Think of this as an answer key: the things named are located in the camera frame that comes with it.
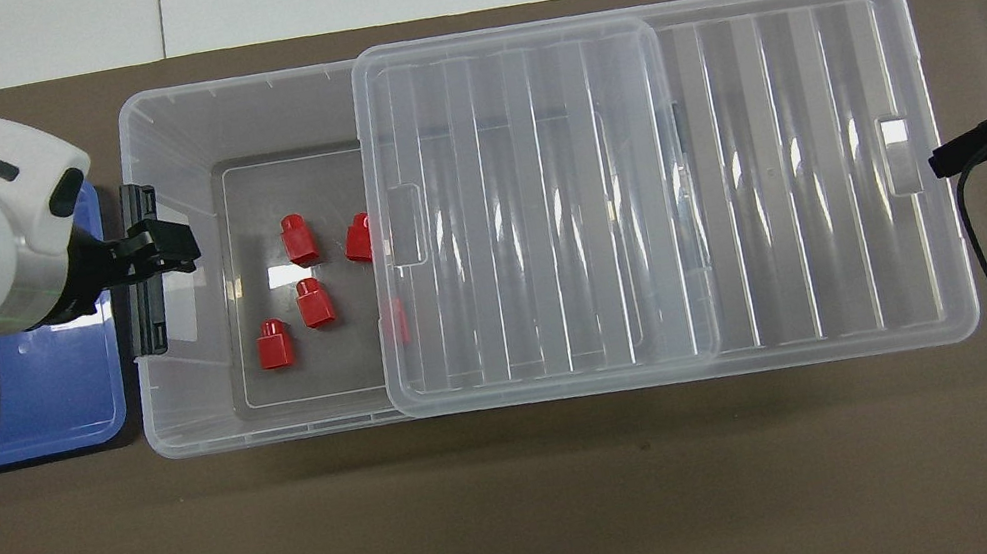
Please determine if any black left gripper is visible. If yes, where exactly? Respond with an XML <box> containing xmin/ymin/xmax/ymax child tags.
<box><xmin>35</xmin><ymin>208</ymin><xmax>209</xmax><ymax>321</ymax></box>

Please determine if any red block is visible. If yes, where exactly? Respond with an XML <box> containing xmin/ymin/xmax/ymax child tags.
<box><xmin>339</xmin><ymin>212</ymin><xmax>378</xmax><ymax>266</ymax></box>
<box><xmin>376</xmin><ymin>295</ymin><xmax>413</xmax><ymax>350</ymax></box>
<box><xmin>252</xmin><ymin>316</ymin><xmax>298</xmax><ymax>373</ymax></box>
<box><xmin>292</xmin><ymin>273</ymin><xmax>339</xmax><ymax>332</ymax></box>
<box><xmin>277</xmin><ymin>210</ymin><xmax>322</xmax><ymax>266</ymax></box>

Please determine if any clear ribbed box lid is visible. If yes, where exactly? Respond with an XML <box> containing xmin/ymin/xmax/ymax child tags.
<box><xmin>327</xmin><ymin>0</ymin><xmax>987</xmax><ymax>442</ymax></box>

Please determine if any clear plastic storage box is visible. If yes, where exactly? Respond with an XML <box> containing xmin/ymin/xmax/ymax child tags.
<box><xmin>85</xmin><ymin>0</ymin><xmax>735</xmax><ymax>468</ymax></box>

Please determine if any blue plastic tray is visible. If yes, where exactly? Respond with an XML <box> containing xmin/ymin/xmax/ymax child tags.
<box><xmin>0</xmin><ymin>179</ymin><xmax>148</xmax><ymax>472</ymax></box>

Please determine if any brown paper table mat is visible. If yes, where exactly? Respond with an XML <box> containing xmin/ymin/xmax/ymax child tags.
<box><xmin>0</xmin><ymin>0</ymin><xmax>987</xmax><ymax>554</ymax></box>

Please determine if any black box latch handle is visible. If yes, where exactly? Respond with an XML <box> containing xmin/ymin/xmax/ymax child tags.
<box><xmin>104</xmin><ymin>179</ymin><xmax>188</xmax><ymax>361</ymax></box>

